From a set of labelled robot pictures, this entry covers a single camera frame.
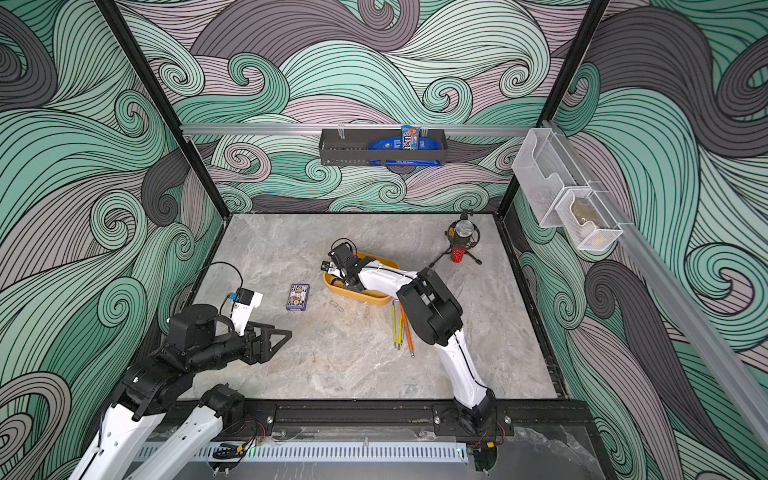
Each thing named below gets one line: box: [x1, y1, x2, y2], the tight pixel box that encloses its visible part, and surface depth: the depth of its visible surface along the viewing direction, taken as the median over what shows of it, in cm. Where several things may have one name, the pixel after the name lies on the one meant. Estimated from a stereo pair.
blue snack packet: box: [367, 124, 442, 166], surface depth 93 cm
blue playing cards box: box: [286, 283, 310, 311], surface depth 97 cm
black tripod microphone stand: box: [429, 210, 482, 268], surface depth 88 cm
